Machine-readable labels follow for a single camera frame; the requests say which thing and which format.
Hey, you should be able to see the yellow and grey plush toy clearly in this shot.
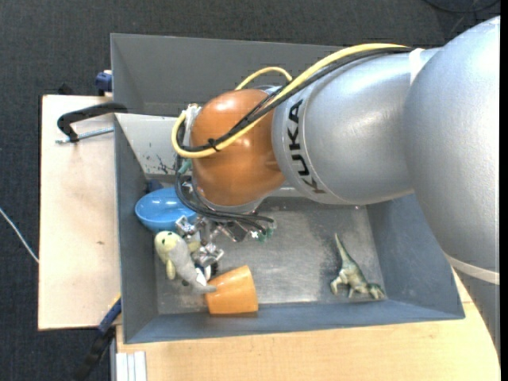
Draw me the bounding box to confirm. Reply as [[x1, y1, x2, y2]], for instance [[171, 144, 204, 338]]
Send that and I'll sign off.
[[153, 230, 217, 295]]

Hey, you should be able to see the blue bowl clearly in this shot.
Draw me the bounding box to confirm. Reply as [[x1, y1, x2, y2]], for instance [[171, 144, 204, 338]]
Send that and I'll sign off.
[[134, 187, 198, 233]]

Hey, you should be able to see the grey metal bin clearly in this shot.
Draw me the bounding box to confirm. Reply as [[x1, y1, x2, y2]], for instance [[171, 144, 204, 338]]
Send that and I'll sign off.
[[110, 33, 466, 344]]

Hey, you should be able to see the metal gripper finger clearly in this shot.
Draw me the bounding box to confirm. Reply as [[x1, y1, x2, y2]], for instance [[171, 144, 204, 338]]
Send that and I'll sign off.
[[175, 214, 202, 252], [193, 243, 225, 278]]

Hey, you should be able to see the pale wood board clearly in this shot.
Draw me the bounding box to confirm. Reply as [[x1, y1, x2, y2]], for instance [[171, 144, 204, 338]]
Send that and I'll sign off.
[[37, 94, 122, 332]]

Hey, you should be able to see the orange cup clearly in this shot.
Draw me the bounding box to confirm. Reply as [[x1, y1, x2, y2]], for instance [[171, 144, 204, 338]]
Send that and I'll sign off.
[[204, 264, 260, 316]]

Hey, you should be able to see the green toy dinosaur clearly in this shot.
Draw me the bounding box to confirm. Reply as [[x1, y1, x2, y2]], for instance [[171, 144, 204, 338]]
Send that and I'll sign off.
[[329, 233, 387, 301]]

